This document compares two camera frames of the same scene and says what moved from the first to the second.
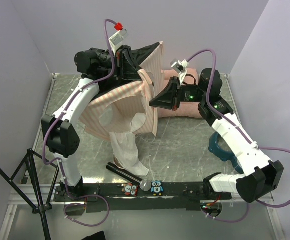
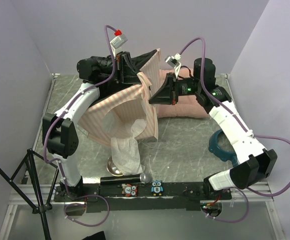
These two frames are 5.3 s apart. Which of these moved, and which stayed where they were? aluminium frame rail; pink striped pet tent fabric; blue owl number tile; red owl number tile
Moved: pink striped pet tent fabric
Stayed: red owl number tile; aluminium frame rail; blue owl number tile
